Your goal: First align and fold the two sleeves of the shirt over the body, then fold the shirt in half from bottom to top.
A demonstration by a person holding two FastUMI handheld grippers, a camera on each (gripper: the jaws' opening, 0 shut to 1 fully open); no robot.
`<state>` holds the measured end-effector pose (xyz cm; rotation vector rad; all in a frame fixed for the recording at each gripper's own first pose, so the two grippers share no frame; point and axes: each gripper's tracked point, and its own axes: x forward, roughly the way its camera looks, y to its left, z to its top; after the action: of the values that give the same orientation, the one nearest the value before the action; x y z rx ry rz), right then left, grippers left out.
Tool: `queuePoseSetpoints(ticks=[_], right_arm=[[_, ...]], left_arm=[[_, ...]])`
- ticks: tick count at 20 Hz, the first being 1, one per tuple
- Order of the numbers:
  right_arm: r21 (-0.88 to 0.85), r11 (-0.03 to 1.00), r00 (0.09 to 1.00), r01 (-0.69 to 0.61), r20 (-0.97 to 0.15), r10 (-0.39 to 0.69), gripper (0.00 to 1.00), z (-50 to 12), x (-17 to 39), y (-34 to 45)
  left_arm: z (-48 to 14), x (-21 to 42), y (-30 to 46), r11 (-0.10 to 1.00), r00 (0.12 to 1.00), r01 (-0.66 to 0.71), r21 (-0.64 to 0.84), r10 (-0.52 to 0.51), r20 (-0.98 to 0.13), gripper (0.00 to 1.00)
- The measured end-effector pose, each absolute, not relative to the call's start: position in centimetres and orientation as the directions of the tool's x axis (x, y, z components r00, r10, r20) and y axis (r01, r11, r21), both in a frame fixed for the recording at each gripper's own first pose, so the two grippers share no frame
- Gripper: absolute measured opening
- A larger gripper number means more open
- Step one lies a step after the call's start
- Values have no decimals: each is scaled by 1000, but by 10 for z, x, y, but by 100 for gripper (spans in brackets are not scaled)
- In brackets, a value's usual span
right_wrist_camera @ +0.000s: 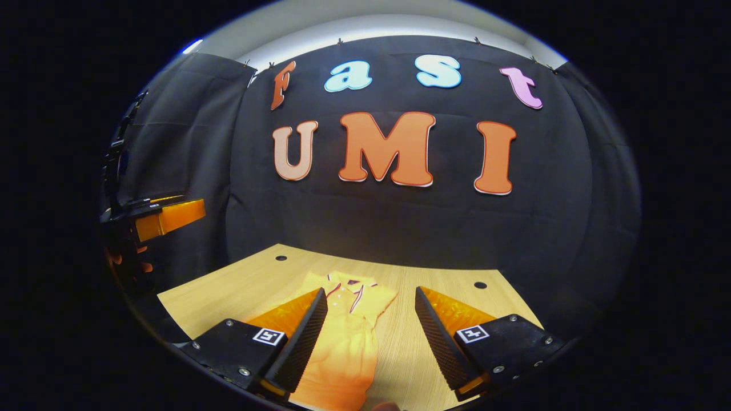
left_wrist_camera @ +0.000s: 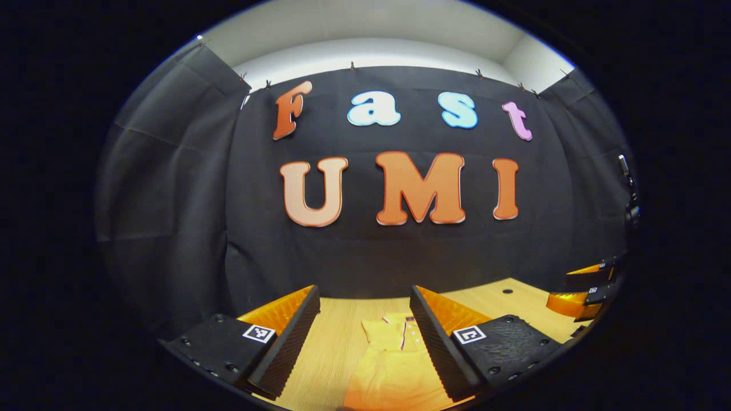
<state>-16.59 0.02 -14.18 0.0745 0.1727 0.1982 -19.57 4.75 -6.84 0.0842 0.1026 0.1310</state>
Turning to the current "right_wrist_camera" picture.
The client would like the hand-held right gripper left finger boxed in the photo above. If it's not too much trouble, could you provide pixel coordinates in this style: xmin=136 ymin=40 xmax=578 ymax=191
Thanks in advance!
xmin=177 ymin=287 xmax=329 ymax=403

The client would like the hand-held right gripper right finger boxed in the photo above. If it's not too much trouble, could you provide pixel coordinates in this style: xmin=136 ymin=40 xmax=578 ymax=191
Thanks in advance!
xmin=415 ymin=285 xmax=566 ymax=402

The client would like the orange T-shirt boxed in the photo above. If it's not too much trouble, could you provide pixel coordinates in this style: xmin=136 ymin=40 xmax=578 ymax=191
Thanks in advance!
xmin=286 ymin=271 xmax=399 ymax=411

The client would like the plain black side cloth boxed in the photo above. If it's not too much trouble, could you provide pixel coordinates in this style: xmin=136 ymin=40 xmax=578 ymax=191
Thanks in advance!
xmin=551 ymin=62 xmax=644 ymax=339
xmin=114 ymin=53 xmax=258 ymax=292

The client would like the black backdrop cloth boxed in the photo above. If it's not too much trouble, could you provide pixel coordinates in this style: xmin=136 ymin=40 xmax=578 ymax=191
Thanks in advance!
xmin=226 ymin=35 xmax=595 ymax=299

